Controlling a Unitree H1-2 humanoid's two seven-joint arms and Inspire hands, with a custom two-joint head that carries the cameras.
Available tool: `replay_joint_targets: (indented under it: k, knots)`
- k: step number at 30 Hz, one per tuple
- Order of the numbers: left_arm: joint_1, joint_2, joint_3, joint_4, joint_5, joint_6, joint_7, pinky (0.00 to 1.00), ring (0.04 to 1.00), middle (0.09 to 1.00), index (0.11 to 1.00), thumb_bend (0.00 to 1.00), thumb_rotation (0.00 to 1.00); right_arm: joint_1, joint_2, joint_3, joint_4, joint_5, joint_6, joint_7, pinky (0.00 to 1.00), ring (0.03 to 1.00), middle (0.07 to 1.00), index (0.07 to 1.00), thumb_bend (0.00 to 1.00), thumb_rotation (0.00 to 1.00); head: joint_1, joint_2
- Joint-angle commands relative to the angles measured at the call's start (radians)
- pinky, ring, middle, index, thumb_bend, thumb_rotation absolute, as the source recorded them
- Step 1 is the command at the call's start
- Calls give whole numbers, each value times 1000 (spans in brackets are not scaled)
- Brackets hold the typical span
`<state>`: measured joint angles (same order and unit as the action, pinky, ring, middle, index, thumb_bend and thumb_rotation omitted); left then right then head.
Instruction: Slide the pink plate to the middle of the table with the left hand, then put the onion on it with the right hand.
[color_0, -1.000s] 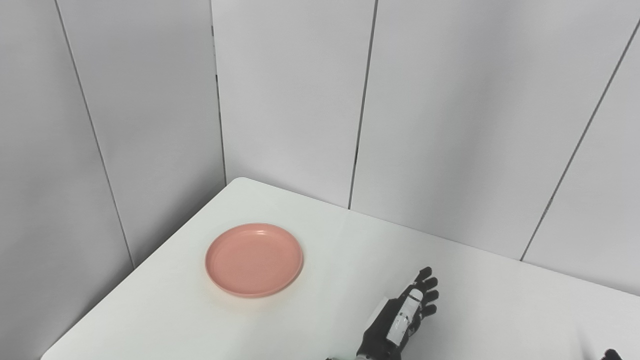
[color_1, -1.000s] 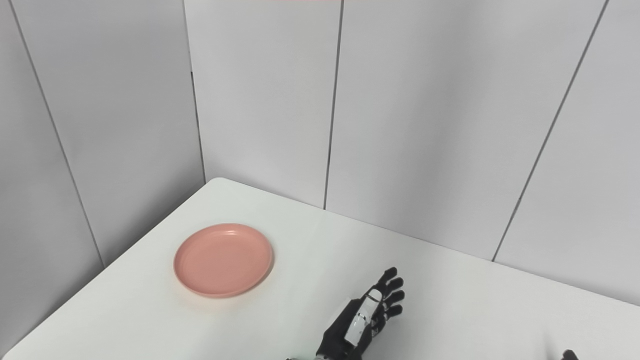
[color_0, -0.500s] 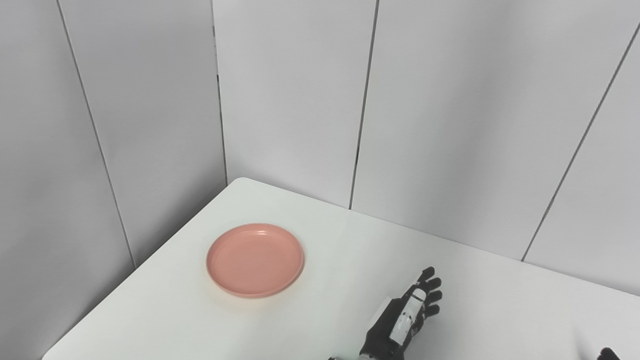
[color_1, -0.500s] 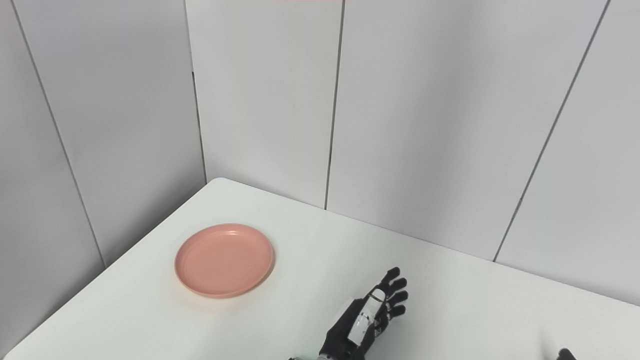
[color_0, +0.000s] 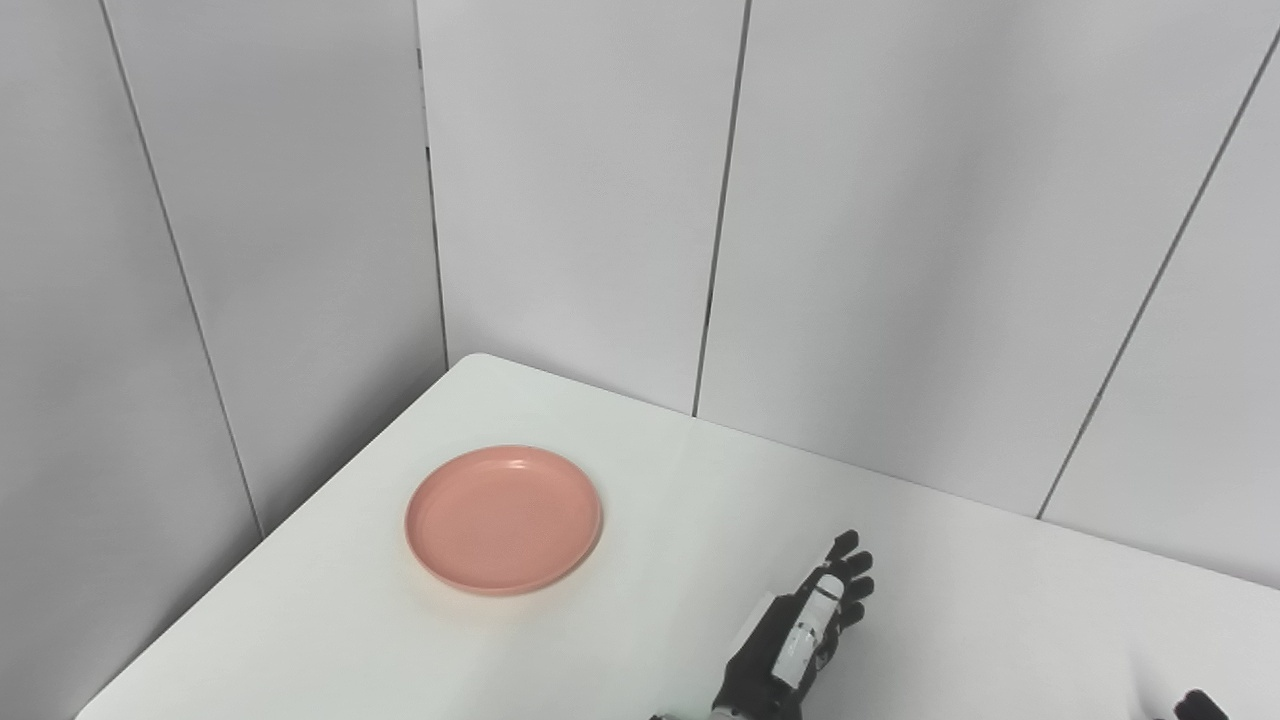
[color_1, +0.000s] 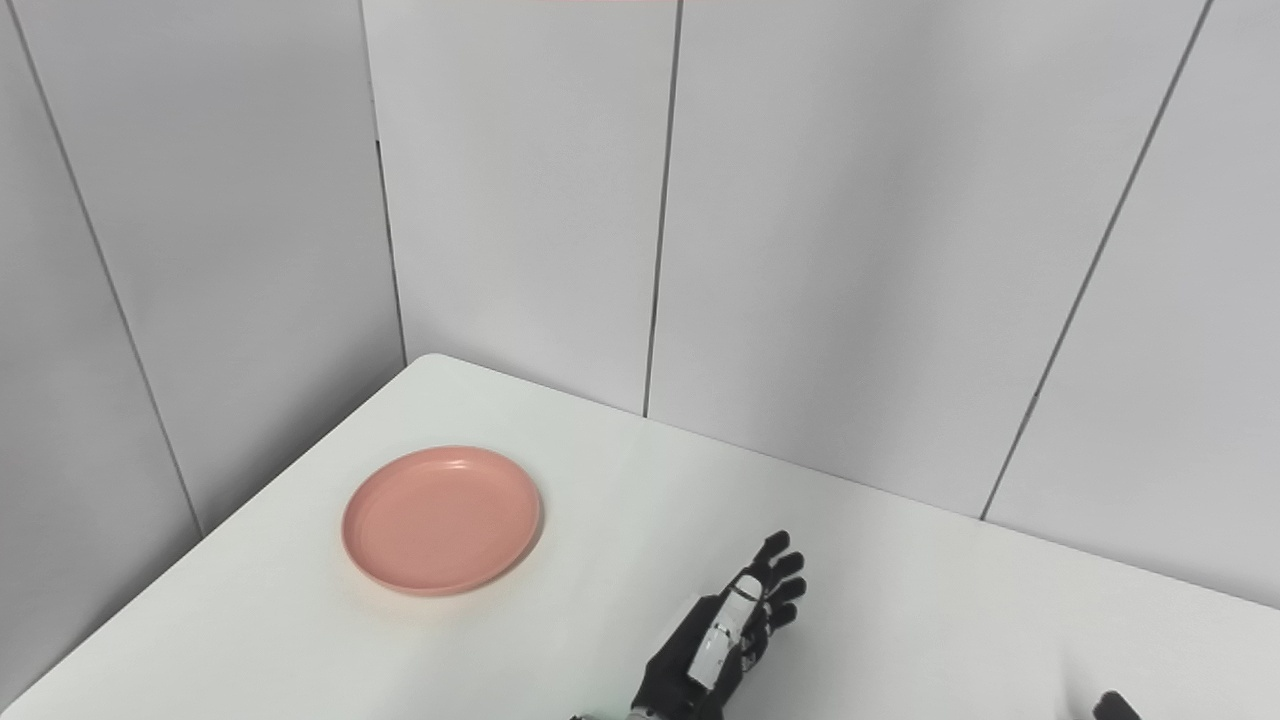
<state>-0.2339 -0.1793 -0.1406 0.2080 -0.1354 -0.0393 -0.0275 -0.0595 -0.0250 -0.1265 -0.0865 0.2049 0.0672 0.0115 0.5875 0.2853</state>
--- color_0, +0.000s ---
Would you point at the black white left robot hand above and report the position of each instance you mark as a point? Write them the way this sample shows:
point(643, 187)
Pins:
point(770, 665)

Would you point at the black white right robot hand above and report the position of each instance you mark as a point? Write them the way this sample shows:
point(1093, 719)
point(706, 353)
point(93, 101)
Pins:
point(1198, 708)

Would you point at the pink round plate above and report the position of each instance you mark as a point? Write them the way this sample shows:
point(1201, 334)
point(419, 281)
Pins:
point(503, 520)

